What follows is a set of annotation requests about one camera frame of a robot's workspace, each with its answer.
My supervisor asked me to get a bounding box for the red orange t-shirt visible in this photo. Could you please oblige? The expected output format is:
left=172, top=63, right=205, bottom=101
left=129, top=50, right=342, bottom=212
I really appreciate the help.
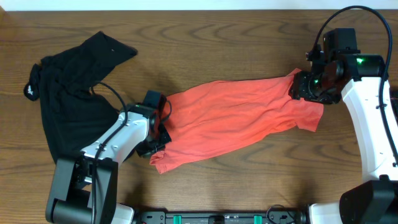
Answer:
left=149, top=68, right=324, bottom=174

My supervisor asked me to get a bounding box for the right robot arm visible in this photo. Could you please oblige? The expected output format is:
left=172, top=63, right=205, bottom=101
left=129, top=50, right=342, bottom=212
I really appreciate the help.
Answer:
left=289, top=28, right=397, bottom=223

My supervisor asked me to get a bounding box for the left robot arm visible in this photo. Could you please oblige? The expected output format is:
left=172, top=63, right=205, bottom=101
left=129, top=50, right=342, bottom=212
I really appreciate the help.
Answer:
left=45, top=90, right=171, bottom=224

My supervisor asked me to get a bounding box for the black t-shirt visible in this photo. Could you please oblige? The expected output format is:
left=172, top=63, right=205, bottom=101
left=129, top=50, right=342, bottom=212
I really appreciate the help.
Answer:
left=24, top=31, right=137, bottom=161

